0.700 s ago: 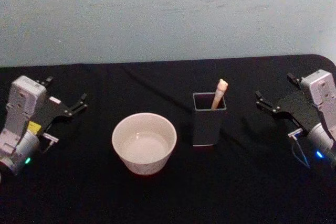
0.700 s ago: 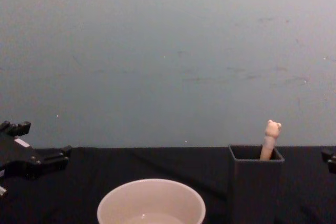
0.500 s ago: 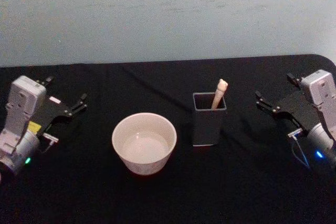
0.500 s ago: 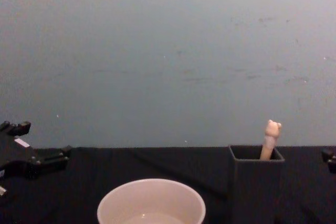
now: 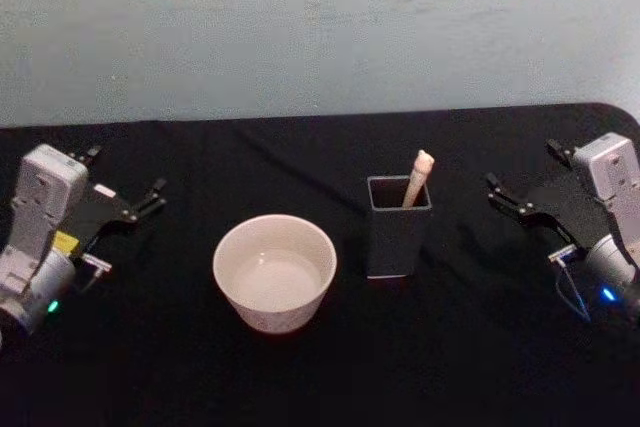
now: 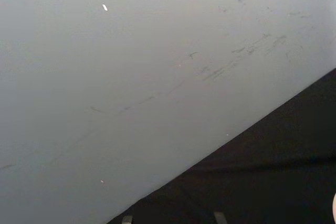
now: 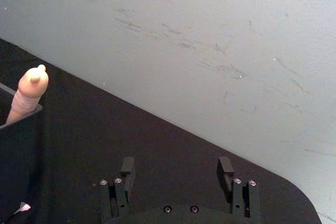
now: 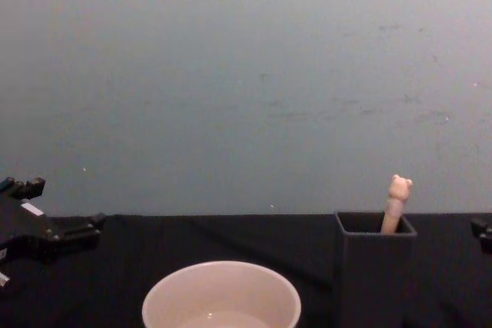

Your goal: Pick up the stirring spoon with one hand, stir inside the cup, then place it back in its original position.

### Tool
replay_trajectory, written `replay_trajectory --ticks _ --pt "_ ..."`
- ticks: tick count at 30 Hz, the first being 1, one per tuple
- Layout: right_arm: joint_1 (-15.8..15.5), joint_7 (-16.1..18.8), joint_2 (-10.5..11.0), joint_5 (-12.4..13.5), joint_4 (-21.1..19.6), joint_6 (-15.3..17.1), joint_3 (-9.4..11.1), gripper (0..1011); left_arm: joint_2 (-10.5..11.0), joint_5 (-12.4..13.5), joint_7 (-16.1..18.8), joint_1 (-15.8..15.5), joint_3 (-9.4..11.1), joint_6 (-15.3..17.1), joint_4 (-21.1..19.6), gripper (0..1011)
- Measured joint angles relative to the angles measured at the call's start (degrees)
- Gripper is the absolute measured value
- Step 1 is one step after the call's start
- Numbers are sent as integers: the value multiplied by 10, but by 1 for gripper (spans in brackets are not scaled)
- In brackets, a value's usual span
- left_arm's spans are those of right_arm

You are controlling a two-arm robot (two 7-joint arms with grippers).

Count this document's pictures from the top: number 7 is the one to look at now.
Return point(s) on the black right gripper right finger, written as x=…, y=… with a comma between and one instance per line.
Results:
x=240, y=197

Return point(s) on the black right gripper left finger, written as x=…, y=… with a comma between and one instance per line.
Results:
x=121, y=195

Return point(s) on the black table cloth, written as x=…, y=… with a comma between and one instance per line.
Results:
x=147, y=142

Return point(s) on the small white plastic piece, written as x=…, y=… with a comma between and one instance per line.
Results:
x=23, y=207

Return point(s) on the black rack with steel bars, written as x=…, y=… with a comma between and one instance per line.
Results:
x=17, y=161

